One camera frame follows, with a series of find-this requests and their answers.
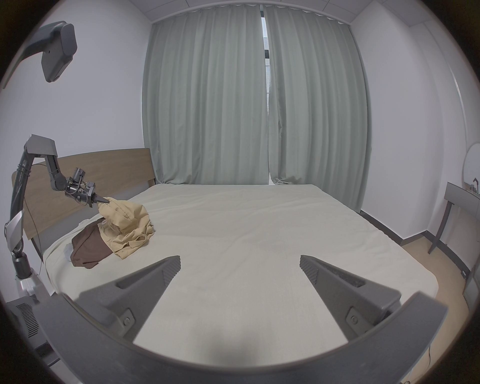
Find grey small table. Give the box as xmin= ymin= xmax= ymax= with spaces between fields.
xmin=427 ymin=182 xmax=480 ymax=256

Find pale green curtain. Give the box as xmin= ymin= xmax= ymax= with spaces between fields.
xmin=142 ymin=4 xmax=271 ymax=186
xmin=260 ymin=5 xmax=373 ymax=215

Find bed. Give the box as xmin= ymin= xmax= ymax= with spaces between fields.
xmin=11 ymin=148 xmax=439 ymax=347

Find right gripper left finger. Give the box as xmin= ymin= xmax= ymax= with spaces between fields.
xmin=77 ymin=255 xmax=182 ymax=341

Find tan shorts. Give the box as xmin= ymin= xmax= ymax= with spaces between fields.
xmin=97 ymin=196 xmax=155 ymax=260

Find window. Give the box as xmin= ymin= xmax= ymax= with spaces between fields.
xmin=261 ymin=15 xmax=271 ymax=185

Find brown garment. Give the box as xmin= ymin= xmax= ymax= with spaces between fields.
xmin=70 ymin=222 xmax=114 ymax=270

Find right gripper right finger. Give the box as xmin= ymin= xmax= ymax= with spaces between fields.
xmin=299 ymin=255 xmax=403 ymax=342

